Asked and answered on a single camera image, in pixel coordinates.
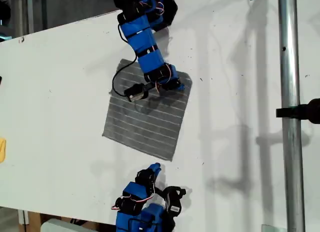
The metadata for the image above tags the grey striped towel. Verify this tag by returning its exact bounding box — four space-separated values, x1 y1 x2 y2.
101 58 195 164

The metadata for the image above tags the white box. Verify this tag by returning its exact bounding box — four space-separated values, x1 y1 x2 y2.
40 218 101 232

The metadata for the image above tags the black clamp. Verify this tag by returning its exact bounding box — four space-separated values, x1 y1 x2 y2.
275 98 320 125

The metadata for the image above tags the yellow object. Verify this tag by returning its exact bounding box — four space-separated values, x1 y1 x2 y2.
0 138 7 164

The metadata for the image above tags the grey metal bar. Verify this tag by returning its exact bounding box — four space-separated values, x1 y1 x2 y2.
26 0 35 34

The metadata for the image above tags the black round background object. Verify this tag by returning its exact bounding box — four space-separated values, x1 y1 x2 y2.
0 0 13 27

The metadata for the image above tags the red white servo wire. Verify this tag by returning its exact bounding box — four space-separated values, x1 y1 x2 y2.
154 66 174 93
111 191 156 211

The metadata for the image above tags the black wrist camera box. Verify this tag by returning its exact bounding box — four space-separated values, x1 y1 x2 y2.
124 83 149 103
163 191 182 217

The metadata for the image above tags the black camera cable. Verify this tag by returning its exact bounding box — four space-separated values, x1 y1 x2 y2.
111 54 139 97

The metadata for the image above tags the wooden table frame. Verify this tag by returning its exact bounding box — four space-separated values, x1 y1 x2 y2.
27 211 106 229

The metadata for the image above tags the steel post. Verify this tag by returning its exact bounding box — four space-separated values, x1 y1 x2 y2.
277 0 307 232

